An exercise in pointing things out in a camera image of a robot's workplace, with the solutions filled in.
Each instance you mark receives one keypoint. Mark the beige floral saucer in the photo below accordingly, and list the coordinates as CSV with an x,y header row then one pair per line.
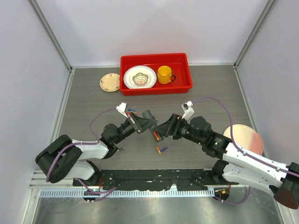
x,y
110,82

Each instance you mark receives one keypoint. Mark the white plate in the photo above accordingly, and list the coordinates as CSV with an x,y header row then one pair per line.
x,y
127,78

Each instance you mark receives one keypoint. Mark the red orange battery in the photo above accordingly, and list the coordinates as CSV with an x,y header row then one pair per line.
x,y
156,136

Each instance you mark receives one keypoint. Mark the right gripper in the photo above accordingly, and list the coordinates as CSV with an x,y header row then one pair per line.
x,y
171,127

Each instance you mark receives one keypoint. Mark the red plastic bin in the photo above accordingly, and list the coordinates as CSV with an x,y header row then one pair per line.
x,y
148,65

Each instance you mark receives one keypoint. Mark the yellow mug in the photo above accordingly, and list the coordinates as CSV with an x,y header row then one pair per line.
x,y
165,75

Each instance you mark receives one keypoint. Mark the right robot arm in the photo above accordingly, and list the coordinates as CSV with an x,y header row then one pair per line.
x,y
240,165

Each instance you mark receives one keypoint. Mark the perforated cable duct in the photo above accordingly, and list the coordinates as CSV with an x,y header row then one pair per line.
x,y
173,192

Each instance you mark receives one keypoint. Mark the pink plate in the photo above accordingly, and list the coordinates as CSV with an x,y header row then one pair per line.
x,y
248,138

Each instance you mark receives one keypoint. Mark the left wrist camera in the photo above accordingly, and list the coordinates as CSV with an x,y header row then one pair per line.
x,y
121,108

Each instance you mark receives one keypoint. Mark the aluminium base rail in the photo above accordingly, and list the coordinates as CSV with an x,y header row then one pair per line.
x,y
38,181

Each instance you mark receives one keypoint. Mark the small patterned bowl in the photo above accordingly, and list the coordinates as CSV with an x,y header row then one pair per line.
x,y
140,78

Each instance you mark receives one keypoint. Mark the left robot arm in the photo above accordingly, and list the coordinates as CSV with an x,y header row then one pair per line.
x,y
67,158

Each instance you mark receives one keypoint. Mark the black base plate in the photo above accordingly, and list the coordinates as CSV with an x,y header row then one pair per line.
x,y
156,179

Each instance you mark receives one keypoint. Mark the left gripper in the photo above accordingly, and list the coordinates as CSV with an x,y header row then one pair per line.
x,y
141,124

